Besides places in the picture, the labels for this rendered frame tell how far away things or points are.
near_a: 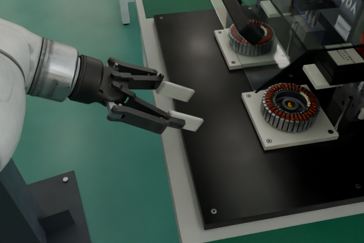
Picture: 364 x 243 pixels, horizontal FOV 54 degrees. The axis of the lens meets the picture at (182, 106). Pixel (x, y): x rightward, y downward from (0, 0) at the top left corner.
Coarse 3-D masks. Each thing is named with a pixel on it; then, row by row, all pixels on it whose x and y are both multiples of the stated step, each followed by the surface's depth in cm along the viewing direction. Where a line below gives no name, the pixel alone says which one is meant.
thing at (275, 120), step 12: (276, 84) 75; (288, 84) 75; (264, 96) 72; (276, 96) 73; (288, 96) 75; (300, 96) 73; (312, 96) 72; (264, 108) 71; (276, 108) 70; (288, 108) 71; (300, 108) 73; (312, 108) 70; (276, 120) 69; (288, 120) 68; (300, 120) 68; (312, 120) 69
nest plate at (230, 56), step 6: (216, 30) 94; (222, 30) 94; (216, 36) 93; (222, 36) 93; (222, 42) 91; (228, 42) 91; (222, 48) 89; (228, 48) 89; (228, 54) 87; (234, 54) 87; (228, 60) 86; (234, 60) 86; (228, 66) 86; (234, 66) 85; (240, 66) 85
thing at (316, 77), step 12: (324, 60) 66; (336, 60) 64; (348, 60) 64; (360, 60) 64; (312, 72) 68; (324, 72) 66; (336, 72) 63; (348, 72) 64; (360, 72) 64; (324, 84) 65; (336, 84) 65; (360, 84) 72
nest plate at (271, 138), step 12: (252, 96) 77; (252, 108) 75; (252, 120) 73; (264, 120) 72; (324, 120) 72; (264, 132) 70; (276, 132) 70; (288, 132) 70; (300, 132) 70; (312, 132) 70; (324, 132) 70; (336, 132) 70; (264, 144) 68; (276, 144) 68; (288, 144) 68; (300, 144) 69
